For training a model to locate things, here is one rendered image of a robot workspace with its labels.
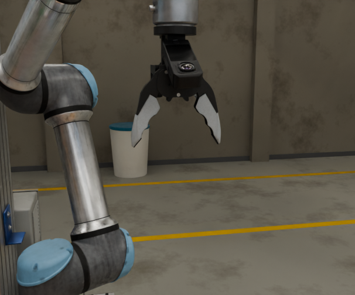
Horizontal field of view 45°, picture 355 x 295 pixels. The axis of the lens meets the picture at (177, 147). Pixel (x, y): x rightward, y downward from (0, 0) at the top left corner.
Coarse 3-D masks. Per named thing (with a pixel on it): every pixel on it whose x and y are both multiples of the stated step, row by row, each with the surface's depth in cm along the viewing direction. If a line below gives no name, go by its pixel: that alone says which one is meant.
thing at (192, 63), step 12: (168, 48) 68; (180, 48) 68; (168, 60) 65; (180, 60) 65; (192, 60) 65; (168, 72) 66; (180, 72) 63; (192, 72) 63; (180, 84) 63; (192, 84) 63
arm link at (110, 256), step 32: (64, 64) 103; (64, 96) 100; (96, 96) 107; (64, 128) 100; (64, 160) 101; (96, 160) 103; (96, 192) 101; (96, 224) 98; (96, 256) 96; (128, 256) 101
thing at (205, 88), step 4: (204, 80) 72; (204, 84) 72; (208, 84) 72; (200, 88) 72; (204, 88) 72; (208, 88) 72; (200, 92) 72; (204, 92) 72; (208, 92) 72; (212, 92) 72; (200, 96) 72; (208, 96) 72; (212, 96) 72; (212, 100) 72; (212, 104) 73; (216, 104) 73; (216, 108) 73; (216, 112) 73
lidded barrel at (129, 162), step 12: (120, 132) 595; (144, 132) 605; (120, 144) 600; (144, 144) 610; (120, 156) 605; (132, 156) 603; (144, 156) 615; (120, 168) 610; (132, 168) 607; (144, 168) 620
